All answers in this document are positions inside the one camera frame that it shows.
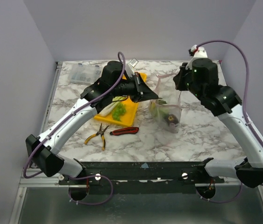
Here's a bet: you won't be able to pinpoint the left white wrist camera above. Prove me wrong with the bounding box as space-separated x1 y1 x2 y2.
125 58 138 78

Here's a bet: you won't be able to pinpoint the red black utility knife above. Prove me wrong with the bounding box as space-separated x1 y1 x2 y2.
110 126 139 136

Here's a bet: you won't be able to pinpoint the dark red toy beet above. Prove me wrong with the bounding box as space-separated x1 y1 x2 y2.
164 114 179 125

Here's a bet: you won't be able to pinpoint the yellow plastic tray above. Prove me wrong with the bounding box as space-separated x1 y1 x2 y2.
93 72 147 127

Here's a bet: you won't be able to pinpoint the toy celery bunch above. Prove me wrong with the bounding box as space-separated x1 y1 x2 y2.
98 96 128 117

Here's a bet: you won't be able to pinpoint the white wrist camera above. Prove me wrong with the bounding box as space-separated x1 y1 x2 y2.
125 58 138 78
186 45 208 70

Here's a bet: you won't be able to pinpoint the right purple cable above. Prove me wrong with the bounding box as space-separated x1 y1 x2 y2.
187 41 263 203

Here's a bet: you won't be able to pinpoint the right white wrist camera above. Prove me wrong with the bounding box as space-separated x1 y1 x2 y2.
186 45 208 70

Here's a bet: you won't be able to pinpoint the green toy grapes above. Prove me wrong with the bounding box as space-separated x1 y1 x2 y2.
111 103 126 121

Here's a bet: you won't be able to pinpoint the clear zip top bag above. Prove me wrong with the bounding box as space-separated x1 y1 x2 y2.
148 75 182 133

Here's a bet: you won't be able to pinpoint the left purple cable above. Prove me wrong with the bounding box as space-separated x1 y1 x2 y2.
23 51 126 206

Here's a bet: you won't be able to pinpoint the clear plastic screw box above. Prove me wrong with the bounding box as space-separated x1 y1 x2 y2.
68 63 102 84

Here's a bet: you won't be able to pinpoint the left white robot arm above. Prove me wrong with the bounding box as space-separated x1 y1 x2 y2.
26 61 158 184

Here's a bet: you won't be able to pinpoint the black metal base rail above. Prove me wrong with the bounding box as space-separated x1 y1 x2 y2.
59 161 224 195

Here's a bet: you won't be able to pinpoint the yellow handled pliers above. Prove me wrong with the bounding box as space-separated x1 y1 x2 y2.
83 123 110 151

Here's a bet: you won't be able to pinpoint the aluminium extrusion frame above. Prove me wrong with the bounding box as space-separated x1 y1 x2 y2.
18 169 61 188

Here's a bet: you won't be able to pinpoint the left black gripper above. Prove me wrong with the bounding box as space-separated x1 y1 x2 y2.
111 72 158 104

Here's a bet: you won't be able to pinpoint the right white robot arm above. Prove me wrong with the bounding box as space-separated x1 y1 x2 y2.
173 58 263 188

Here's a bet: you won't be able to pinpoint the purple cable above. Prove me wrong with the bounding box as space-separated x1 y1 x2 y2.
187 41 263 203
23 51 126 206

